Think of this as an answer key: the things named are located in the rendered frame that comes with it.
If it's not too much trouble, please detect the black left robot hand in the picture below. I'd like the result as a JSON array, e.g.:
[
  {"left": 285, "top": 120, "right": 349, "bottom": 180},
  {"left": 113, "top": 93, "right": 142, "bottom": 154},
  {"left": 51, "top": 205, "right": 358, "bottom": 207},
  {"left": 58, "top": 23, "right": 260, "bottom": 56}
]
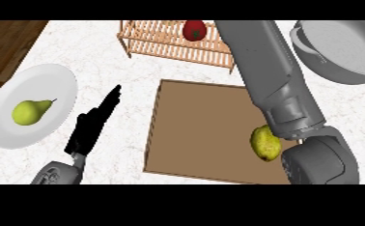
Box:
[{"left": 62, "top": 84, "right": 123, "bottom": 156}]

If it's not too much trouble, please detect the brown wooden tray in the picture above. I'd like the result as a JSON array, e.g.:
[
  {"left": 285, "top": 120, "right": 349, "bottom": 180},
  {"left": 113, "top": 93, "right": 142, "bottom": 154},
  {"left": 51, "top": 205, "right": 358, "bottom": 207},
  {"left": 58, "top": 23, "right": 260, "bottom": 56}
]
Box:
[{"left": 142, "top": 78, "right": 300, "bottom": 185}]

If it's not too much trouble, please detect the wooden tiered shelf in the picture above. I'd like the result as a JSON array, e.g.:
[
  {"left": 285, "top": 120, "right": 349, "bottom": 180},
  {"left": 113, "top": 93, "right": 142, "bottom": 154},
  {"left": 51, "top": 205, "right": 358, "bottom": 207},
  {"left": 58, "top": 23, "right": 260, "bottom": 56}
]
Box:
[{"left": 116, "top": 20, "right": 238, "bottom": 75}]

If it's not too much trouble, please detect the red tomato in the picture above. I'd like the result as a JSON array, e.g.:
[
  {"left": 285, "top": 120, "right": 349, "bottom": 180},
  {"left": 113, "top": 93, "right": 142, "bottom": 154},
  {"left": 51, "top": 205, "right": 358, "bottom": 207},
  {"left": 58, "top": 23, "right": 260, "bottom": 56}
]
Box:
[{"left": 182, "top": 20, "right": 209, "bottom": 42}]

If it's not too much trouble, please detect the white round plate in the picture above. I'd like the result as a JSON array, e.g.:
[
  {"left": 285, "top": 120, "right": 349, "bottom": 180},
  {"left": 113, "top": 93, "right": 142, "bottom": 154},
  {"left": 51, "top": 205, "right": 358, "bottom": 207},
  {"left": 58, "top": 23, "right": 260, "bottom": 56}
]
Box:
[{"left": 0, "top": 63, "right": 80, "bottom": 151}]

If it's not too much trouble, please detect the green pear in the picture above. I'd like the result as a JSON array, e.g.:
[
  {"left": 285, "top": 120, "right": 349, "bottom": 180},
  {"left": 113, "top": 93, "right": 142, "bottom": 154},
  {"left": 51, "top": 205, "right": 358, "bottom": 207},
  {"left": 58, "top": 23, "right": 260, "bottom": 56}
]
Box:
[{"left": 11, "top": 98, "right": 59, "bottom": 127}]

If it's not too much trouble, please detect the dark wooden board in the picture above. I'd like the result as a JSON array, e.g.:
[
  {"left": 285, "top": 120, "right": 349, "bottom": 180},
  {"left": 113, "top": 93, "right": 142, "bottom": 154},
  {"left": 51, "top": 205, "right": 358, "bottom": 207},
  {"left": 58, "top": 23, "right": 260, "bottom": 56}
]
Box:
[{"left": 0, "top": 20, "right": 51, "bottom": 88}]

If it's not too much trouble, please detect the yellow-green lemon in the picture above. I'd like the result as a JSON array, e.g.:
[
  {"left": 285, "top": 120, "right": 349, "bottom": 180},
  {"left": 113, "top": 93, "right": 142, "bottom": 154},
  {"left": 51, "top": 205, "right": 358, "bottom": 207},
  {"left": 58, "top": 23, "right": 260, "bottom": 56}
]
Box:
[{"left": 250, "top": 124, "right": 284, "bottom": 163}]

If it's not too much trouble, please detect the grey pot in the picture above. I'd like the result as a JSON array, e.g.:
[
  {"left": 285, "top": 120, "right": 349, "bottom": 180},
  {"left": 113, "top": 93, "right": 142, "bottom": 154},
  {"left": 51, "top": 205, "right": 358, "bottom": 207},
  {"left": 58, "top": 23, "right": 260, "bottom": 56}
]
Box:
[{"left": 288, "top": 20, "right": 365, "bottom": 86}]

